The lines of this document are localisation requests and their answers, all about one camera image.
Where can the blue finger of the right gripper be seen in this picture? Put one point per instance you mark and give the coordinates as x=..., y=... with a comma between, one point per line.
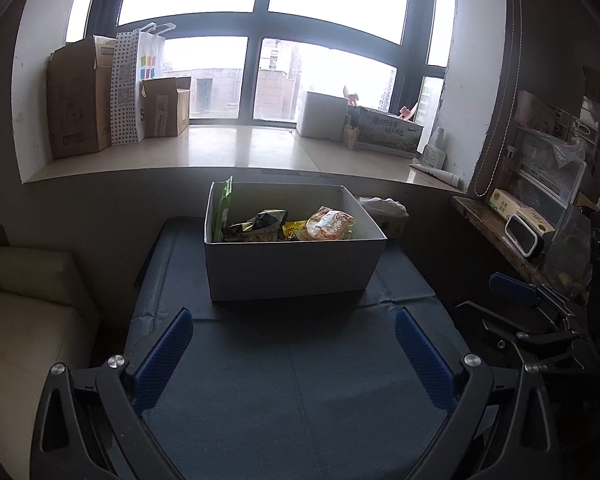
x=505, y=286

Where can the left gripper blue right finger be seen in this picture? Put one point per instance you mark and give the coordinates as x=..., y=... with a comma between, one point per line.
x=434, y=373

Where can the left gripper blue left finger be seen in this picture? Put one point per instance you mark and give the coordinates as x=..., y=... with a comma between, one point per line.
x=155, y=358

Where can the yellow round cracker bag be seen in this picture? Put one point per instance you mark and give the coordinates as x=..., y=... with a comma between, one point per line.
x=329, y=224

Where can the green snack packet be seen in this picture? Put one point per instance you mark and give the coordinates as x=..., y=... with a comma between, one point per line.
x=222, y=211

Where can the black yellow chip bag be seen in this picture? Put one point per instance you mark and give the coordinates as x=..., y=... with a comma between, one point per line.
x=265, y=226

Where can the large yellow snack bag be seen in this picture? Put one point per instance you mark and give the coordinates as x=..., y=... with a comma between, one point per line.
x=295, y=230

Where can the white digital clock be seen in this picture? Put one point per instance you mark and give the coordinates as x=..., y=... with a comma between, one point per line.
x=521, y=235

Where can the wooden side shelf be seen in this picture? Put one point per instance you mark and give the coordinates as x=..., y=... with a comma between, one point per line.
x=492, y=227

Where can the beige tea box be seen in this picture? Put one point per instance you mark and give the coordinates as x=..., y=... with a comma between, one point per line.
x=506, y=205

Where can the rolled white paper tube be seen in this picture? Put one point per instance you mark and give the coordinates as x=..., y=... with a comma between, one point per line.
x=444, y=176

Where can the tissue box with bag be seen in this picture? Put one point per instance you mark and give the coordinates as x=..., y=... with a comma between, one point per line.
x=391, y=216

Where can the white plastic bottle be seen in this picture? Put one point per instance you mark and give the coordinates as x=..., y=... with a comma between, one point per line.
x=433, y=154

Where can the white cardboard storage box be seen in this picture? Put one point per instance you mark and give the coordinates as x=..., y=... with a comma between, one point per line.
x=263, y=270

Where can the cream leather sofa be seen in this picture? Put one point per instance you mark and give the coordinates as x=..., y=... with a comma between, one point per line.
x=45, y=318

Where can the clear plastic drawer unit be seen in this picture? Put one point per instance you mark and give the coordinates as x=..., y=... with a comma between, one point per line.
x=555, y=155

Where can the printed landscape carton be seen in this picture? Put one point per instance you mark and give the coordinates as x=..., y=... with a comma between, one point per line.
x=385, y=133

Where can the small wicker basket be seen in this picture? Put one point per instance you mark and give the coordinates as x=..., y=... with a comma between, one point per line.
x=350, y=134

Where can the white box on sill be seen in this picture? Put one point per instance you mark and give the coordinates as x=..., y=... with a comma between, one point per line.
x=322, y=117

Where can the small open cardboard box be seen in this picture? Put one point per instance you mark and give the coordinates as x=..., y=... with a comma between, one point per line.
x=166, y=103

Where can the tall brown cardboard box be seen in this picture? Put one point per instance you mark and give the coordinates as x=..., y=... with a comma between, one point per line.
x=78, y=97

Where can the dotted white paper bag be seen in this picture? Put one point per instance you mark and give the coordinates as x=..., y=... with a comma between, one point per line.
x=137, y=57

